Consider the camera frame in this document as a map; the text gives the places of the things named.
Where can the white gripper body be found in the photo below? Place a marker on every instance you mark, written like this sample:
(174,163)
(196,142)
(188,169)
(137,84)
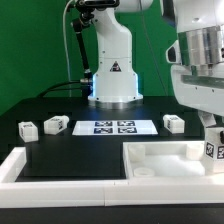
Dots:
(204,93)

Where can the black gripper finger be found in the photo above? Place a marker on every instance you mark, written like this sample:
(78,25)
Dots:
(207,119)

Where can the white square tabletop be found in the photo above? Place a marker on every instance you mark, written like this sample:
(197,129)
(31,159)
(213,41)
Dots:
(168,159)

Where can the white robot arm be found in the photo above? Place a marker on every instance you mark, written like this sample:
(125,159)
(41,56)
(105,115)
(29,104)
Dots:
(196,56)

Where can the white sheet with AprilTags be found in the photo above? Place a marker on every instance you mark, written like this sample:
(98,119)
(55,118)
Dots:
(114,127)

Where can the white U-shaped obstacle fence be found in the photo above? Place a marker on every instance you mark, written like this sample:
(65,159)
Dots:
(15,194)

